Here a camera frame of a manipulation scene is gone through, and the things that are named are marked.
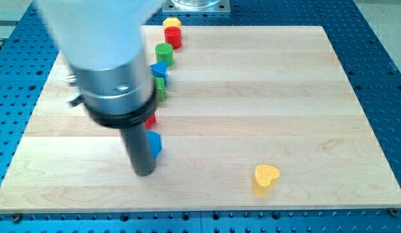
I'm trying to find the blue cube block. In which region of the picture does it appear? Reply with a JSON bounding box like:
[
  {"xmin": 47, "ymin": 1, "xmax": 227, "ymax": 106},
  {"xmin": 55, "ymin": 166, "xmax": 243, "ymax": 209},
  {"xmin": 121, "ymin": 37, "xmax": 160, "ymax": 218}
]
[{"xmin": 146, "ymin": 129, "xmax": 162, "ymax": 161}]

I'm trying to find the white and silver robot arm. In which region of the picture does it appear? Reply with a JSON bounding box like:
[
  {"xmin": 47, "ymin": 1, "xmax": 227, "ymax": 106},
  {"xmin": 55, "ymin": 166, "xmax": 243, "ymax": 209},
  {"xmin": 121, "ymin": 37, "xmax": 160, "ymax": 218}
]
[{"xmin": 34, "ymin": 0, "xmax": 163, "ymax": 129}]

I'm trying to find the red star block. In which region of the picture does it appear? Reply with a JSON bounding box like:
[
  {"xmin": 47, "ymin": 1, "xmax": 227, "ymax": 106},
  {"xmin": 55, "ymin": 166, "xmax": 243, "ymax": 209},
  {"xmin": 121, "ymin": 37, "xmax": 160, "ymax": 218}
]
[{"xmin": 144, "ymin": 113, "xmax": 157, "ymax": 129}]

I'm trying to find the green star block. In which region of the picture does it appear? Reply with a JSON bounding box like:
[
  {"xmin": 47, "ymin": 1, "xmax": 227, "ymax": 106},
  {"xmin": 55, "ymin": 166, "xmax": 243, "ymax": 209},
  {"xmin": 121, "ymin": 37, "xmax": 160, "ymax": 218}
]
[{"xmin": 154, "ymin": 77, "xmax": 166, "ymax": 102}]

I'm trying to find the light wooden board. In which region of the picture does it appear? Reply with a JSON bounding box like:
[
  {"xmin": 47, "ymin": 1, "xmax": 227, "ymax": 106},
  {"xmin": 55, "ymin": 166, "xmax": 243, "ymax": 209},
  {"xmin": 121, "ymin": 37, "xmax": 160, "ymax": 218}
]
[{"xmin": 0, "ymin": 26, "xmax": 401, "ymax": 214}]

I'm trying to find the blue triangle block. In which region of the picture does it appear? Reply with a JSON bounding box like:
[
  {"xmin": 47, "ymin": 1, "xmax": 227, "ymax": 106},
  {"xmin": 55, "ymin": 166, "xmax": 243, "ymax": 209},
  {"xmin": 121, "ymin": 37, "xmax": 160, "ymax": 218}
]
[{"xmin": 149, "ymin": 61, "xmax": 169, "ymax": 87}]

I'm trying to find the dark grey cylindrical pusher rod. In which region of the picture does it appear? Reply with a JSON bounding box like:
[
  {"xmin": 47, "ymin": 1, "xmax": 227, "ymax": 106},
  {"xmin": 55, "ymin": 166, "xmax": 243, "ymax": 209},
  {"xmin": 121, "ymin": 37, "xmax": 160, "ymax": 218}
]
[{"xmin": 120, "ymin": 124, "xmax": 155, "ymax": 177}]

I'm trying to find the green cylinder block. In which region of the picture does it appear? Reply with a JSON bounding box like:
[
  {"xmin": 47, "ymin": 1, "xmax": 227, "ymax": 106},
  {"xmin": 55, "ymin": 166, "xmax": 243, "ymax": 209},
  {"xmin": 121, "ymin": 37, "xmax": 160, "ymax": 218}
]
[{"xmin": 155, "ymin": 43, "xmax": 175, "ymax": 67}]

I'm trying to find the red cylinder block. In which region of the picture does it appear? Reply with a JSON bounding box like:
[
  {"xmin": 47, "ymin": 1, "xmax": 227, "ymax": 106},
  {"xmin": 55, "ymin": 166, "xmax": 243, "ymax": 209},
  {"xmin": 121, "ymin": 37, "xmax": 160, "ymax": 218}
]
[{"xmin": 164, "ymin": 27, "xmax": 182, "ymax": 49}]

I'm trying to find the yellow heart block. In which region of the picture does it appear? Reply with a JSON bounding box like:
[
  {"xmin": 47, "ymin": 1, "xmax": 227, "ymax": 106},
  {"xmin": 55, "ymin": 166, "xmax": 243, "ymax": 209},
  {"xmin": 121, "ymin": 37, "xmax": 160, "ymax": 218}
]
[{"xmin": 251, "ymin": 164, "xmax": 280, "ymax": 196}]

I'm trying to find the yellow hexagon block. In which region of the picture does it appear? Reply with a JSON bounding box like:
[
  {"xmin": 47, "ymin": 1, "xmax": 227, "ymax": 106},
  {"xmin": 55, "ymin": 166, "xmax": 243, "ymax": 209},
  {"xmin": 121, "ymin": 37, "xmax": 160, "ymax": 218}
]
[{"xmin": 163, "ymin": 17, "xmax": 181, "ymax": 29}]

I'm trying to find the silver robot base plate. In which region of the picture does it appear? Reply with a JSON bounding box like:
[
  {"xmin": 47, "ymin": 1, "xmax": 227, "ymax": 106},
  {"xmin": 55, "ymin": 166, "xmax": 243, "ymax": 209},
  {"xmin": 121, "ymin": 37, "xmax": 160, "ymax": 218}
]
[{"xmin": 162, "ymin": 0, "xmax": 231, "ymax": 14}]

